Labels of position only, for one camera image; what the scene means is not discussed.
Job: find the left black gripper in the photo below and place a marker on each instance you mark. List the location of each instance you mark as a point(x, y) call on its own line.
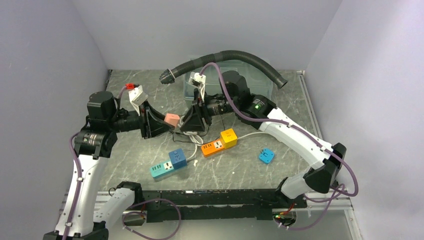
point(152, 122)

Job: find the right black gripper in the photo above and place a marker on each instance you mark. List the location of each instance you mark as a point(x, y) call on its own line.
point(193, 121)

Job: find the pink small block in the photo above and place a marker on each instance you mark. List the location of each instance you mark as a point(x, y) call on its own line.
point(172, 119)

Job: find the orange power strip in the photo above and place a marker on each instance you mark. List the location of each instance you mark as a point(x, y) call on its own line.
point(211, 148)

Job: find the yellow cube socket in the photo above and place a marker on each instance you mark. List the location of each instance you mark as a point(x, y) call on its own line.
point(228, 138)

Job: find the blue cube socket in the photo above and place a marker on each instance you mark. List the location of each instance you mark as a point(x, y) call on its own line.
point(177, 158)

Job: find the teal power strip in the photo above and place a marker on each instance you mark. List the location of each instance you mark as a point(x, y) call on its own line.
point(165, 168)

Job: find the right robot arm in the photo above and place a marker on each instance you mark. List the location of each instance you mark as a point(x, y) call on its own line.
point(262, 114)

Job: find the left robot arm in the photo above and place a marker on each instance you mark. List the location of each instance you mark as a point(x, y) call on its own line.
point(91, 150)

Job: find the translucent green storage box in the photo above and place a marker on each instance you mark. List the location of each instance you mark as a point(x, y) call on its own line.
point(256, 81)

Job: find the light blue flat adapter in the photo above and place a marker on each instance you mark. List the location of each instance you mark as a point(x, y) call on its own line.
point(266, 155)

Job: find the aluminium rail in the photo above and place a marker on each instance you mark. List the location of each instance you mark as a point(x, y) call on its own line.
point(236, 198)

